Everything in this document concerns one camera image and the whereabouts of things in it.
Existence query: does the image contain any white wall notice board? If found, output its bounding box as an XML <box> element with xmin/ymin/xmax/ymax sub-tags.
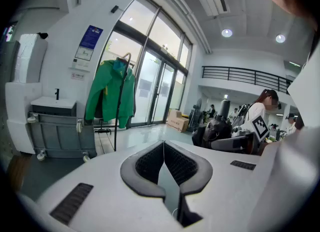
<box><xmin>71</xmin><ymin>46</ymin><xmax>95</xmax><ymax>72</ymax></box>

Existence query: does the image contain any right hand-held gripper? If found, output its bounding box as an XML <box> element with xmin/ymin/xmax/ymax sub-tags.
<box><xmin>212</xmin><ymin>114</ymin><xmax>270</xmax><ymax>155</ymax></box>

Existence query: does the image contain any glass entrance door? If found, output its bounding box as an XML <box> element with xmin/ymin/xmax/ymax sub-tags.
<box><xmin>99</xmin><ymin>0</ymin><xmax>193</xmax><ymax>128</ymax></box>

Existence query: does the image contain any white sink cabinet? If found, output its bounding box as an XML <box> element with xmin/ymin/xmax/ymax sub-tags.
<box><xmin>30</xmin><ymin>95</ymin><xmax>78</xmax><ymax>117</ymax></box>

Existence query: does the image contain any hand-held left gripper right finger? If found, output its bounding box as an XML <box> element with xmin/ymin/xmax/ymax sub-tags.
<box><xmin>163</xmin><ymin>140</ymin><xmax>261</xmax><ymax>232</ymax></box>

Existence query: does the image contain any black standing fan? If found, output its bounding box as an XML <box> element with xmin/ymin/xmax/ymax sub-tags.
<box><xmin>192</xmin><ymin>98</ymin><xmax>203</xmax><ymax>132</ymax></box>

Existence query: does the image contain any no-smoking wall sign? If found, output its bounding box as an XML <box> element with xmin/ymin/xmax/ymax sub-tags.
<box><xmin>70</xmin><ymin>71</ymin><xmax>86</xmax><ymax>81</ymax></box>

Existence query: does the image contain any person's right forearm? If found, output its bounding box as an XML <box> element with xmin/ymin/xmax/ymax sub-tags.
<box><xmin>259</xmin><ymin>140</ymin><xmax>279</xmax><ymax>157</ymax></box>

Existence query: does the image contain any grey wheeled cart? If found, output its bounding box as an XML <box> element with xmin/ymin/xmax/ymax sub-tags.
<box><xmin>27</xmin><ymin>110</ymin><xmax>98</xmax><ymax>163</ymax></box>

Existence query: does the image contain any green hooded jacket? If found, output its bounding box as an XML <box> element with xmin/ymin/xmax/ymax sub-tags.
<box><xmin>84</xmin><ymin>59</ymin><xmax>137</xmax><ymax>129</ymax></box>

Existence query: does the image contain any grey paper notice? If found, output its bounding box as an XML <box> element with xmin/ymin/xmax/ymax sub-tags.
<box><xmin>139</xmin><ymin>78</ymin><xmax>153</xmax><ymax>91</ymax></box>

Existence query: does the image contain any black balcony railing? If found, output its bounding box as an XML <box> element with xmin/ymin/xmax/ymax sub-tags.
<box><xmin>201</xmin><ymin>65</ymin><xmax>293</xmax><ymax>95</ymax></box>

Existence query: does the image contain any brown cardboard box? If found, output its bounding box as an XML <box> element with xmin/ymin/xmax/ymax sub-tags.
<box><xmin>166</xmin><ymin>109</ymin><xmax>190</xmax><ymax>133</ymax></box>

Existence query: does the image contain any blue wall poster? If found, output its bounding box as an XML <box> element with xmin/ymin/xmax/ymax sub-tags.
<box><xmin>79</xmin><ymin>25</ymin><xmax>104</xmax><ymax>50</ymax></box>

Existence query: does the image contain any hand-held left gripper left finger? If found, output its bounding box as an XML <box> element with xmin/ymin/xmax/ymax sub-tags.
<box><xmin>37</xmin><ymin>140</ymin><xmax>193</xmax><ymax>232</ymax></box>

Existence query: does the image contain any white wrapped furniture piece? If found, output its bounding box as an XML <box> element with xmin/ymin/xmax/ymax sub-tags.
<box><xmin>4</xmin><ymin>32</ymin><xmax>49</xmax><ymax>156</ymax></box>

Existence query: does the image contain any black bag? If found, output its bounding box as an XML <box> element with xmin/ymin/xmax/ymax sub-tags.
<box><xmin>191</xmin><ymin>114</ymin><xmax>233</xmax><ymax>149</ymax></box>

